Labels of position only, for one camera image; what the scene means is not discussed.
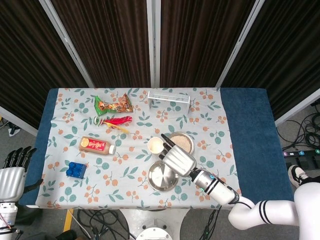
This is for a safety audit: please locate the metal bowl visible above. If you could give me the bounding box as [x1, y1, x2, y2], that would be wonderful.
[167, 131, 195, 155]

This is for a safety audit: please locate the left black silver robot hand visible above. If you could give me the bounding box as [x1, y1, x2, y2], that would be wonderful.
[0, 146, 44, 202]

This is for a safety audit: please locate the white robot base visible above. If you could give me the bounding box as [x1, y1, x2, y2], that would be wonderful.
[119, 208, 191, 240]

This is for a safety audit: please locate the white partition frame post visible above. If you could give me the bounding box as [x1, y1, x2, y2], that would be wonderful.
[215, 0, 266, 88]
[146, 0, 162, 88]
[38, 0, 95, 88]

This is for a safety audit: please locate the black floor cable bundle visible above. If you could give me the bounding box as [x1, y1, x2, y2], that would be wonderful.
[277, 104, 320, 151]
[73, 208, 132, 240]

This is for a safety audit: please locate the red feather shuttlecock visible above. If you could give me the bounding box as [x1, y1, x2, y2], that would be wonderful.
[93, 115, 133, 135]

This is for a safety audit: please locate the white paper cup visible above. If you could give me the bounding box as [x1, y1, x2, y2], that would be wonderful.
[146, 136, 166, 155]

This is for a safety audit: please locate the round metal plate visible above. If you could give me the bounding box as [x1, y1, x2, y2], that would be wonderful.
[147, 160, 180, 193]

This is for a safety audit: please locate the brown juice bottle red label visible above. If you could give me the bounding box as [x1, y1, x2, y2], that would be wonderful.
[79, 136, 117, 155]

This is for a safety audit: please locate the green orange snack bag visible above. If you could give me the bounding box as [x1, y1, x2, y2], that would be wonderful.
[93, 92, 133, 117]

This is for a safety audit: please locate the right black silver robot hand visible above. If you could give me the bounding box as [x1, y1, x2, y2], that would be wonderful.
[158, 133, 198, 179]

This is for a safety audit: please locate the white black sneaker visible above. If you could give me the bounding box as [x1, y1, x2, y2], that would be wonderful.
[287, 164, 312, 188]

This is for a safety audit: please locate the white wire mesh rack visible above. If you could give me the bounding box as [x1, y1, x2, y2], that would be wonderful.
[146, 90, 191, 116]

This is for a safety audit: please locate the blue table cover cloth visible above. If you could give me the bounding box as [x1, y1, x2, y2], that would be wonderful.
[18, 87, 295, 208]

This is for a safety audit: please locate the blue toy building block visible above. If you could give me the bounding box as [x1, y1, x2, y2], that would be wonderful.
[65, 161, 88, 180]

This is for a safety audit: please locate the floral print tablecloth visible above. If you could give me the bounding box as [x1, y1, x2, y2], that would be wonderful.
[34, 87, 244, 210]

